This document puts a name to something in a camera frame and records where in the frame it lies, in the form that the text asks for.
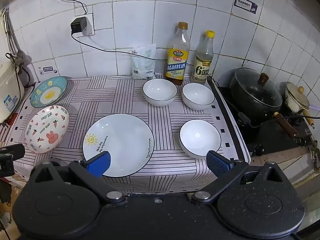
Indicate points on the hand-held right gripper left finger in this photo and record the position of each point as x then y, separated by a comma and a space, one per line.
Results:
100, 163

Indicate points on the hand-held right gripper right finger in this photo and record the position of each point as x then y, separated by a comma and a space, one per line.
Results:
217, 163

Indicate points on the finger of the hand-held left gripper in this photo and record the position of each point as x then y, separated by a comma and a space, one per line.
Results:
13, 151
6, 166

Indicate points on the white ribbed bowl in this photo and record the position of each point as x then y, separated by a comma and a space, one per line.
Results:
160, 91
198, 97
200, 137

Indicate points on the white sun print plate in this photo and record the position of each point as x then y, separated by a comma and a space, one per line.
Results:
122, 140

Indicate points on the pink bunny print plate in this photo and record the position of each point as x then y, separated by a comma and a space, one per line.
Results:
47, 130

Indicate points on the blue fried egg plate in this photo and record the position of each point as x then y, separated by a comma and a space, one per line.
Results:
48, 93

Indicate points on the red plastic object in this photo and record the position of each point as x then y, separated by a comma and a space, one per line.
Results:
12, 118

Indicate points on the black gas stove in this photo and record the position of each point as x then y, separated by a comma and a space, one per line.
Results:
272, 140

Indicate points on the white rice cooker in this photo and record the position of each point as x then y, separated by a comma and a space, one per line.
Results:
10, 90

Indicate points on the striped tablecloth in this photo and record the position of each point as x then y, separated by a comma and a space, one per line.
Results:
120, 100

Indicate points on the glass pot lid brown knob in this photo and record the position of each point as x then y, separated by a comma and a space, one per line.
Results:
255, 87

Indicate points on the clear vinegar bottle yellow cap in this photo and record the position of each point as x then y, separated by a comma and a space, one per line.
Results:
202, 67

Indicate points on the cream enamel milk pot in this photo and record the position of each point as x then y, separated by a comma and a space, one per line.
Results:
296, 105

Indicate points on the white salt bag red logo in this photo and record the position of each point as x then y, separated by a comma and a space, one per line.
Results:
137, 67

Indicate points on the cream enamel pot lid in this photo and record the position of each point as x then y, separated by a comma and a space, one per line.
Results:
293, 88

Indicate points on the yellow label cooking wine bottle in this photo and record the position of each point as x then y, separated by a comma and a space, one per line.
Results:
176, 65

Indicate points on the clear plastic seasoning bag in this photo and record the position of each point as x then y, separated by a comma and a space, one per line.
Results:
150, 62

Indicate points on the small white wall sticker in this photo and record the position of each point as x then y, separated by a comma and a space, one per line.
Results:
47, 70

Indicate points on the grey wall pipe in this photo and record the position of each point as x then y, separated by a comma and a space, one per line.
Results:
11, 35

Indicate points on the white wall socket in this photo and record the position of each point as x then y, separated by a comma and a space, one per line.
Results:
91, 25

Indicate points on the dark wall sticker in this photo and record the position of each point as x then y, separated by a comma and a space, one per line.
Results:
246, 5

